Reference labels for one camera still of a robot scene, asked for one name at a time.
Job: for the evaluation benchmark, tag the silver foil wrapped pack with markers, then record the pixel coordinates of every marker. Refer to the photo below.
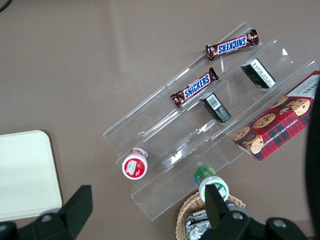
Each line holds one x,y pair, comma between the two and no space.
196,225

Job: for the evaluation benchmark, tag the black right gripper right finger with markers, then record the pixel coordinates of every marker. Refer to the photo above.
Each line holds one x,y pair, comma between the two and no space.
217,212

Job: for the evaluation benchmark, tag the wicker basket with foil packs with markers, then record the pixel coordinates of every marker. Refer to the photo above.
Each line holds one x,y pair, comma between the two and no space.
186,212

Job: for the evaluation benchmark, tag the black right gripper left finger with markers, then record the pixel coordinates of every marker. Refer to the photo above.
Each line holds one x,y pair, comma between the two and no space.
75,210

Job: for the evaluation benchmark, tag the beige plastic tray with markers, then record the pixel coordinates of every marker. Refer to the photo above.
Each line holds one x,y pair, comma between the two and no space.
27,175

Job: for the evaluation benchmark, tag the red strawberry yoghurt cup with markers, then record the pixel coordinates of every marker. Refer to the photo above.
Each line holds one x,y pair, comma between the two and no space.
135,167

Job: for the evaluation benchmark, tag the Snickers chocolate bar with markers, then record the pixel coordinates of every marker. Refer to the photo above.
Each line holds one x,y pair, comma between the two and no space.
196,87
232,45

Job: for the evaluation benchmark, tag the clear acrylic stepped display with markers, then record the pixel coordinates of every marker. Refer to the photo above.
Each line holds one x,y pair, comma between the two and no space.
175,140

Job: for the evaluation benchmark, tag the small black box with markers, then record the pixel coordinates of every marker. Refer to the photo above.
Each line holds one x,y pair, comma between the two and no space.
258,73
215,107

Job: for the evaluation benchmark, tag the red tartan cookie box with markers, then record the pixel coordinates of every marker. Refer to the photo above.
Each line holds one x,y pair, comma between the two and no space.
275,125

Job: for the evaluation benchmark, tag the green lidded cup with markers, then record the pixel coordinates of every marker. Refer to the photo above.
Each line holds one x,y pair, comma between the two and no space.
207,178

